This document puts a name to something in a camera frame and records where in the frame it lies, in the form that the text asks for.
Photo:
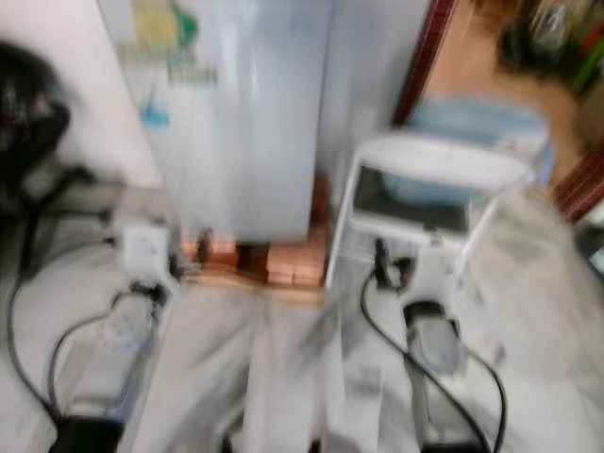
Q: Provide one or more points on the dark clutter heap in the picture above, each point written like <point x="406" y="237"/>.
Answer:
<point x="547" y="38"/>

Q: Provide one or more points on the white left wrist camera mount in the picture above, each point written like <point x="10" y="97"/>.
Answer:
<point x="148" y="253"/>

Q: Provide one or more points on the white plastic chair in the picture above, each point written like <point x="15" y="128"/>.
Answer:
<point x="444" y="160"/>

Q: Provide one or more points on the brown wooden base board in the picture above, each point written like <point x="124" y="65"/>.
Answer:
<point x="245" y="289"/>

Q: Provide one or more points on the silver refrigerator cabinet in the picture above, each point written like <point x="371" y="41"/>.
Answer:
<point x="377" y="75"/>

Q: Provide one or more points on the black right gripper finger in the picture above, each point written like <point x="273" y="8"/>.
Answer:
<point x="380" y="260"/>

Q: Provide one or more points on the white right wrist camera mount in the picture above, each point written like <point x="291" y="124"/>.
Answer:
<point x="434" y="276"/>

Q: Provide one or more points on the dark red wooden panel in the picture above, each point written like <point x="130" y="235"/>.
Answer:
<point x="580" y="189"/>

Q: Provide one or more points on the light blue plastic tub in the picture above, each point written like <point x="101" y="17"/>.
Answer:
<point x="481" y="118"/>

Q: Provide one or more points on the red brick pile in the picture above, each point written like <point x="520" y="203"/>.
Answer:
<point x="297" y="260"/>
<point x="217" y="253"/>

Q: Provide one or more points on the small blue fridge sticker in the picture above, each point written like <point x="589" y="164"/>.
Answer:
<point x="154" y="115"/>

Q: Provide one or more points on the black office chair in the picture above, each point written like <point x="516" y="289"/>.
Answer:
<point x="33" y="123"/>

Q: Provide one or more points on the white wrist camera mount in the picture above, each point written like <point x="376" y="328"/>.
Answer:
<point x="434" y="276"/>
<point x="148" y="253"/>

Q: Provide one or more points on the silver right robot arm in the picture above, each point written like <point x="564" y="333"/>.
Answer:
<point x="434" y="349"/>

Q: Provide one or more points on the green yellow fridge sticker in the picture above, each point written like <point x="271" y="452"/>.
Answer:
<point x="165" y="38"/>

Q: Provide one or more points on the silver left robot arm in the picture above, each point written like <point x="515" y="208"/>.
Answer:
<point x="113" y="349"/>

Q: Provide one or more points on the dark red wooden door frame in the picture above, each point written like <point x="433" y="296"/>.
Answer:
<point x="427" y="57"/>

